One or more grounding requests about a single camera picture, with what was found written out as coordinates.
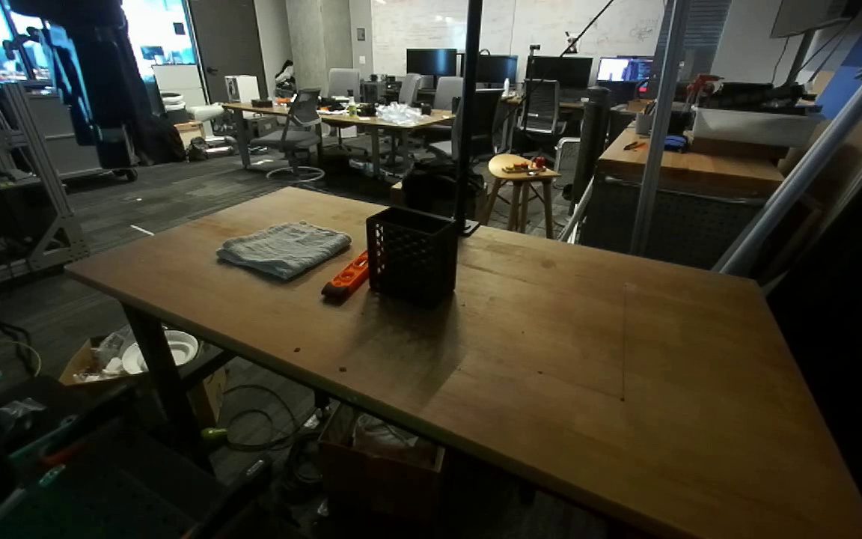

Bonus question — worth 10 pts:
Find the black perforated box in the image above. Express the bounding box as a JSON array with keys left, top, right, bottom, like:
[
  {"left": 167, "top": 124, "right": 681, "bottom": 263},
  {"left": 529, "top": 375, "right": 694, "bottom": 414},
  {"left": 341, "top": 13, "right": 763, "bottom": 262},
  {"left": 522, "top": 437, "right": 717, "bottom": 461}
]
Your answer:
[{"left": 365, "top": 205, "right": 461, "bottom": 308}]

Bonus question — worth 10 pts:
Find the white towel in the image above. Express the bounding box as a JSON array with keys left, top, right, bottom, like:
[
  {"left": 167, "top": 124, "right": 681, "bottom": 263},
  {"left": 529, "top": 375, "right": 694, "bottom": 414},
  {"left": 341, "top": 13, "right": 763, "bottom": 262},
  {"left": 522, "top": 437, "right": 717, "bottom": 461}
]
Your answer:
[{"left": 215, "top": 218, "right": 353, "bottom": 286}]

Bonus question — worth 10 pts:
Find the white storage box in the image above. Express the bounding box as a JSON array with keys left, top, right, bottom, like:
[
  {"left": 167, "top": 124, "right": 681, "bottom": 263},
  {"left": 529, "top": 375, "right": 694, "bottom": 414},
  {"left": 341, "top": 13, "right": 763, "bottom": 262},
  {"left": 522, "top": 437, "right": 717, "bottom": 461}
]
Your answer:
[{"left": 691, "top": 103, "right": 826, "bottom": 149}]

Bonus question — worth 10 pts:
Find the open cardboard trash box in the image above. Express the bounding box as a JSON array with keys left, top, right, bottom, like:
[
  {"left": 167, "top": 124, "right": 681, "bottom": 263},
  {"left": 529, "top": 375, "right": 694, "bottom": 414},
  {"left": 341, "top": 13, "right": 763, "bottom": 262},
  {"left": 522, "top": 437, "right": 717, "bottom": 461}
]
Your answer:
[{"left": 58, "top": 327, "right": 203, "bottom": 393}]

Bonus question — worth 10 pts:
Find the orange spirit level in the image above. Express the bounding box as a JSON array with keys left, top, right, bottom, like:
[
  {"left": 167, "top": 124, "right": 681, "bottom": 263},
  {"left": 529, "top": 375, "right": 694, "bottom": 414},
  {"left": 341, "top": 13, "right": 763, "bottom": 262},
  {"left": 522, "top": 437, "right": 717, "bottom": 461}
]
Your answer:
[{"left": 321, "top": 250, "right": 374, "bottom": 306}]

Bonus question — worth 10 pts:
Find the round wooden stool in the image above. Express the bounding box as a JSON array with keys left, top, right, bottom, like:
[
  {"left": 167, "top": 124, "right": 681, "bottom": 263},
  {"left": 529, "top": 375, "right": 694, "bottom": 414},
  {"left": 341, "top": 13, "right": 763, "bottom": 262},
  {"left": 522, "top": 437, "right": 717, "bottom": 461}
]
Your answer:
[{"left": 483, "top": 149, "right": 559, "bottom": 239}]

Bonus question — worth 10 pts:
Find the black vertical stand pole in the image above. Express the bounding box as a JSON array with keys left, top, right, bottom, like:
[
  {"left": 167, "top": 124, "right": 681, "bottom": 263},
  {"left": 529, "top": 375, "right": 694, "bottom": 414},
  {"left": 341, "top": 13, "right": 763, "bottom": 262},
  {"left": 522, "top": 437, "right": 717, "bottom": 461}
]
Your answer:
[{"left": 441, "top": 0, "right": 486, "bottom": 239}]

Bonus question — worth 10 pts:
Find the wooden office desk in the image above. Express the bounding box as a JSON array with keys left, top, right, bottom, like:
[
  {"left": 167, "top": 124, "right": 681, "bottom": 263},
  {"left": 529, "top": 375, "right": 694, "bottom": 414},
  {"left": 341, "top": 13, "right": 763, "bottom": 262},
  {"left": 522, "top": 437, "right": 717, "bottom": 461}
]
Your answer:
[{"left": 315, "top": 103, "right": 458, "bottom": 178}]

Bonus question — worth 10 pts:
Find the black office chair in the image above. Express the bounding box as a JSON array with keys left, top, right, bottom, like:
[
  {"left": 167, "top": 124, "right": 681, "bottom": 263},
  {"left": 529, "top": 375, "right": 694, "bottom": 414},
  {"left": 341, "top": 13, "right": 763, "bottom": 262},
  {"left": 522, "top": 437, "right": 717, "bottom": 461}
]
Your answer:
[{"left": 277, "top": 86, "right": 329, "bottom": 190}]

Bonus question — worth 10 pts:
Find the grey mesh office chair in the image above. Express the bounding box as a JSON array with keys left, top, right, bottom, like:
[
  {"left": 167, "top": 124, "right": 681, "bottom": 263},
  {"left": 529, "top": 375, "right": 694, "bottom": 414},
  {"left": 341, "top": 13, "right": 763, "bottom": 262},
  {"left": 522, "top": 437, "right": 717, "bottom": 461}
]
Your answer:
[{"left": 517, "top": 76, "right": 567, "bottom": 137}]

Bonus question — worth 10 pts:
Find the dark computer monitor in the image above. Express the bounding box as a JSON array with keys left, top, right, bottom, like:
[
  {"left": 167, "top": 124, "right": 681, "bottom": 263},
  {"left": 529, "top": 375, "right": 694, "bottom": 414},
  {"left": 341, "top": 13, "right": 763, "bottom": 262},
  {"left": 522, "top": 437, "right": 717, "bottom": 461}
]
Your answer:
[
  {"left": 523, "top": 53, "right": 595, "bottom": 97},
  {"left": 404, "top": 46, "right": 464, "bottom": 80}
]

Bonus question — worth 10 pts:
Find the upright silver metal bar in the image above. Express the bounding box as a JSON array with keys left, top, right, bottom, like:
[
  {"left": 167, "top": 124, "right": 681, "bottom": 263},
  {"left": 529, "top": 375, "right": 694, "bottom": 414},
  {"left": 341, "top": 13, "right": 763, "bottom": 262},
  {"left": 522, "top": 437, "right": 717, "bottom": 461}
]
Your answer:
[{"left": 630, "top": 0, "right": 690, "bottom": 251}]

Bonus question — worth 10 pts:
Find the wooden top workbench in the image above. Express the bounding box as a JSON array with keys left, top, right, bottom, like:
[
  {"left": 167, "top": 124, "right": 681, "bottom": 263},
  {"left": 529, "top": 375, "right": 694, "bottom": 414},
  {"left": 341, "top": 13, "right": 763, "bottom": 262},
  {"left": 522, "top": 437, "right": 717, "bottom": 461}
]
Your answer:
[{"left": 577, "top": 118, "right": 787, "bottom": 274}]

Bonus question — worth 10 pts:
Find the white bowl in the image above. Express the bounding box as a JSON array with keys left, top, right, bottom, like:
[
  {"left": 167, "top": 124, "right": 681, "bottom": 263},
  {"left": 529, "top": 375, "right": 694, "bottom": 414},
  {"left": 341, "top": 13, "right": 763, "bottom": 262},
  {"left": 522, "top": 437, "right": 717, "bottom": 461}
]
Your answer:
[{"left": 119, "top": 327, "right": 202, "bottom": 380}]

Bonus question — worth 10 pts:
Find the lit computer monitor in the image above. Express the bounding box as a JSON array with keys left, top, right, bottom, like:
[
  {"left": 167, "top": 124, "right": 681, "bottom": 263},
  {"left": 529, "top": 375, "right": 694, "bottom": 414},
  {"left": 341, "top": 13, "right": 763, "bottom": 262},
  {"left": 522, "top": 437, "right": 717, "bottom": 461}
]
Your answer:
[{"left": 592, "top": 53, "right": 658, "bottom": 89}]

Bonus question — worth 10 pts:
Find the slanted silver metal bar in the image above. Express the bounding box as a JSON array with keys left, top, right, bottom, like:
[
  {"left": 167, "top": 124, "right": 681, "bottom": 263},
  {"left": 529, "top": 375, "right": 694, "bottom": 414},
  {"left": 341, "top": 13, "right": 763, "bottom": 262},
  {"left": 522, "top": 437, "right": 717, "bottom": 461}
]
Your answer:
[{"left": 714, "top": 25, "right": 862, "bottom": 283}]

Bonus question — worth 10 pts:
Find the grey metal shelving rack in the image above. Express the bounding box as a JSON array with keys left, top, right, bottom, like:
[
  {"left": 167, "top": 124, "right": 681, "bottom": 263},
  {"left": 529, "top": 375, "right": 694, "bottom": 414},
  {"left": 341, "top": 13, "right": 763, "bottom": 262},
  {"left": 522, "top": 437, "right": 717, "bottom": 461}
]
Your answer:
[{"left": 0, "top": 79, "right": 92, "bottom": 302}]

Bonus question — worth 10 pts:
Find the coiled black floor cable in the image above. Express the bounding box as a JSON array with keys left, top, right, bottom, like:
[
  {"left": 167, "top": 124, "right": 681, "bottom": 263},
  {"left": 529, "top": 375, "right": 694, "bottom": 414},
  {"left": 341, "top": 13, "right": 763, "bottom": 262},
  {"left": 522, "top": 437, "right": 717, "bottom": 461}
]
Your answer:
[{"left": 215, "top": 383, "right": 306, "bottom": 453}]

